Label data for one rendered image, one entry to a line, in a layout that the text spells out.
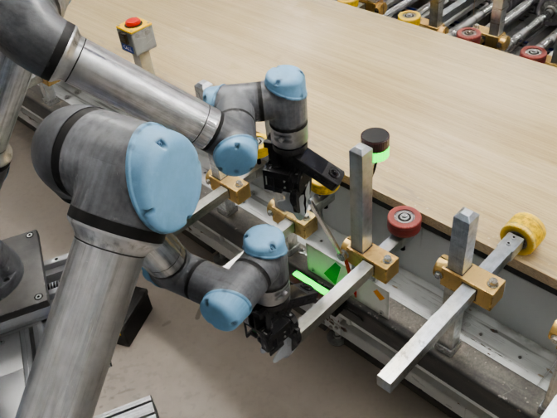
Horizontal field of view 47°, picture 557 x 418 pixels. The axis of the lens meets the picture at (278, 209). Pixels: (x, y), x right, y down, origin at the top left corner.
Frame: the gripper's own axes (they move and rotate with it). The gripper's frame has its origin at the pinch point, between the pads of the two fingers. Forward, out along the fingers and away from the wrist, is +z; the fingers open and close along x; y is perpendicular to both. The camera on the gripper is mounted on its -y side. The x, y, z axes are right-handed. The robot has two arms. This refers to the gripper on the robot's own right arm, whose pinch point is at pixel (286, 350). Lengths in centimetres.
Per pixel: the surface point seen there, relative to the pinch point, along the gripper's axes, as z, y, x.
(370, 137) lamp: -34.2, -33.5, -4.5
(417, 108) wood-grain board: -9, -82, -24
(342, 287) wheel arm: -4.0, -18.6, 0.1
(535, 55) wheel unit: -10, -127, -12
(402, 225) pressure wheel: -8.9, -38.8, 1.3
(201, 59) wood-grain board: -9, -64, -100
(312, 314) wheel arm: -3.8, -8.6, 0.1
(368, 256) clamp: -5.1, -28.7, -0.7
